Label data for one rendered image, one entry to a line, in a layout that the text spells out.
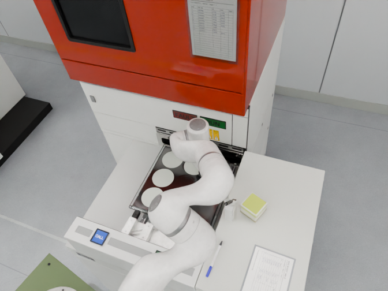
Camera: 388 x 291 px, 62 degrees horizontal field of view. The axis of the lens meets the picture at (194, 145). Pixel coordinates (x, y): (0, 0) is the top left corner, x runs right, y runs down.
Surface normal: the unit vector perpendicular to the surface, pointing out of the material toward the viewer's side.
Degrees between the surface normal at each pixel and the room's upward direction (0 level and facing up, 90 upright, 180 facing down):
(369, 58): 90
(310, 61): 90
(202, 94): 90
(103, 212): 0
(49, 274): 48
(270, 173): 0
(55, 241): 0
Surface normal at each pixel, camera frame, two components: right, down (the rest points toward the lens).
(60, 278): 0.57, -0.14
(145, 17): -0.37, 0.74
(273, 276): -0.08, -0.63
